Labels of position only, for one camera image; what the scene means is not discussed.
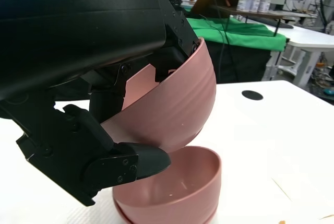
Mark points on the green cloth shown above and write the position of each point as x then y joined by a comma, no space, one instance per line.
248,33

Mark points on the wooden shelf with black legs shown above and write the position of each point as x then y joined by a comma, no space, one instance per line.
227,8

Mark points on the black table grommet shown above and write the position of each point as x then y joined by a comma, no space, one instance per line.
252,95

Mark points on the white desk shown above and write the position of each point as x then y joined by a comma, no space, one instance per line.
308,36

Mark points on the pack of white cups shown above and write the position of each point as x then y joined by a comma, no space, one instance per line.
254,3

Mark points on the black cloth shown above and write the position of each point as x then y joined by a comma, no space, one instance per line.
242,64

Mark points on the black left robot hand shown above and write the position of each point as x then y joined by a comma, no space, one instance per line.
78,38

